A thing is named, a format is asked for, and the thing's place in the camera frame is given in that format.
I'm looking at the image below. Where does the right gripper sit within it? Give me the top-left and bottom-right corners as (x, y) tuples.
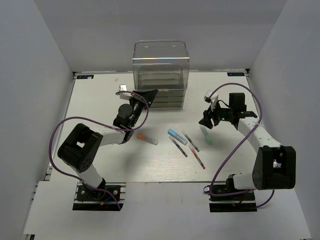
(198, 100), (234, 129)

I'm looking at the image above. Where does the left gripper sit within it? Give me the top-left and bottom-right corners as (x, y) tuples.
(129, 89), (158, 128)

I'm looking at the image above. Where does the green cap highlighter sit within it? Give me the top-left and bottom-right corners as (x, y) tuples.
(199, 125), (213, 145)

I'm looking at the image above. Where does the blue cap highlighter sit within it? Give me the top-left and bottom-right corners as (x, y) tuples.
(167, 128), (188, 145)

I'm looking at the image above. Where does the orange cap highlighter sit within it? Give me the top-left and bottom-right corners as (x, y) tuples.
(136, 134), (158, 145)

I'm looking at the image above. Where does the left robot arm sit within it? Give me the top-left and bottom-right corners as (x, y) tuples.
(57, 85), (158, 200)

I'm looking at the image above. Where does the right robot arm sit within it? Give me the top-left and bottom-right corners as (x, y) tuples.
(199, 90), (296, 200)

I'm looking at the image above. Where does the green gel pen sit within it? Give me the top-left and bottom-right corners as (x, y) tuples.
(181, 130), (200, 152)

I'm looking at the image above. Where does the clear plastic drawer organizer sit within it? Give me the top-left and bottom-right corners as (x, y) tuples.
(132, 39), (190, 109)

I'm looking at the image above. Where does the red gel pen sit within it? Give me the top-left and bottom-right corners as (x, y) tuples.
(188, 144), (206, 170)

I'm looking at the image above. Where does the purple gel pen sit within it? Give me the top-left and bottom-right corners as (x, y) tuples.
(168, 136), (188, 158)

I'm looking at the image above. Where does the right table label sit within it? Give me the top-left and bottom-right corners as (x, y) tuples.
(227, 72), (245, 77)

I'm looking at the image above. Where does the table label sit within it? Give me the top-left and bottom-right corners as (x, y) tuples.
(76, 74), (94, 80)
(227, 72), (245, 77)

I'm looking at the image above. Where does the left table label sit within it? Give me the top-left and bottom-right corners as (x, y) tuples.
(76, 74), (94, 80)

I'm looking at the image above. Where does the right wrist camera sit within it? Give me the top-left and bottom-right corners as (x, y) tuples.
(204, 90), (219, 111)

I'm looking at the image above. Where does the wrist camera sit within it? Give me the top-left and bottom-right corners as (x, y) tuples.
(115, 84), (133, 101)
(204, 90), (219, 111)

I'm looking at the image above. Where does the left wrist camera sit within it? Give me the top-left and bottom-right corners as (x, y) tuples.
(115, 84), (133, 101)

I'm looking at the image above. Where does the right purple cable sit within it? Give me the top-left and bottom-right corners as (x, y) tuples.
(208, 82), (276, 210)

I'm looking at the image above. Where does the purple cable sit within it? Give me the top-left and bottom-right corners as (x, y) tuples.
(47, 90), (150, 210)
(208, 82), (276, 210)

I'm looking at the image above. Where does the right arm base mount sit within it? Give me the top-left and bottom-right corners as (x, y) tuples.
(203, 185), (257, 213)

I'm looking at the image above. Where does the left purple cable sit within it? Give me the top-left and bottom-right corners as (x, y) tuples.
(47, 90), (150, 210)

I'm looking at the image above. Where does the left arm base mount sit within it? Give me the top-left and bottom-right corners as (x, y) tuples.
(72, 182), (126, 212)

